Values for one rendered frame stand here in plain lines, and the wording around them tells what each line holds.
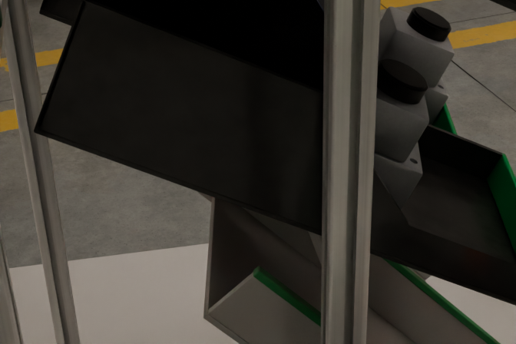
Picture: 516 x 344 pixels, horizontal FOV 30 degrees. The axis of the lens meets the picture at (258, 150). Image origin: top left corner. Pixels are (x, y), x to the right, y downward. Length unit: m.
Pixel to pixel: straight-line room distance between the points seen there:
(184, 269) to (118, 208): 1.68
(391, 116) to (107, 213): 2.28
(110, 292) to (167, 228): 1.60
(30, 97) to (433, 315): 0.34
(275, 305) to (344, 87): 0.16
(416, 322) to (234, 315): 0.21
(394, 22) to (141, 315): 0.50
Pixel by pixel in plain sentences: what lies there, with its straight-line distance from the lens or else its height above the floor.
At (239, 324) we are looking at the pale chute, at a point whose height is 1.18.
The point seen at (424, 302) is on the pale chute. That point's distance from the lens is 0.70.
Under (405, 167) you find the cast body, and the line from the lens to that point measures 0.52.
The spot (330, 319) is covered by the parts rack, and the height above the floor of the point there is 1.21.
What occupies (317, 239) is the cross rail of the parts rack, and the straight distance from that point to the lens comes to 0.51.
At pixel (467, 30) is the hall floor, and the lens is 3.86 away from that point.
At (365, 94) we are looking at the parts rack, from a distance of 0.42.
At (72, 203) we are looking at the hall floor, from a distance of 2.82.
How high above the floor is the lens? 1.53
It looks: 31 degrees down
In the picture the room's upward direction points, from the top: 2 degrees counter-clockwise
